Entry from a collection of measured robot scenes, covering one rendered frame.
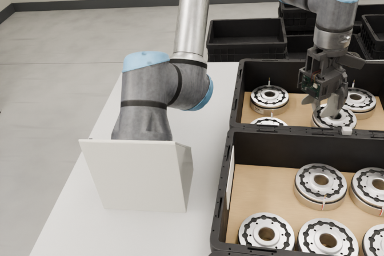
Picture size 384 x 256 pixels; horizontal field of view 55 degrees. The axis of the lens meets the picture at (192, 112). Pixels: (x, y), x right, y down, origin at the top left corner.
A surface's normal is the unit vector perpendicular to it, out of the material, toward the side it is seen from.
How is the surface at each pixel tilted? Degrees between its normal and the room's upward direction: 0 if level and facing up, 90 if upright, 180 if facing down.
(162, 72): 65
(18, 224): 0
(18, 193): 0
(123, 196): 90
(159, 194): 90
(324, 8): 90
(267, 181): 0
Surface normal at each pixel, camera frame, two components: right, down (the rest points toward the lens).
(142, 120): 0.15, -0.43
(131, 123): -0.18, -0.44
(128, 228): -0.09, -0.78
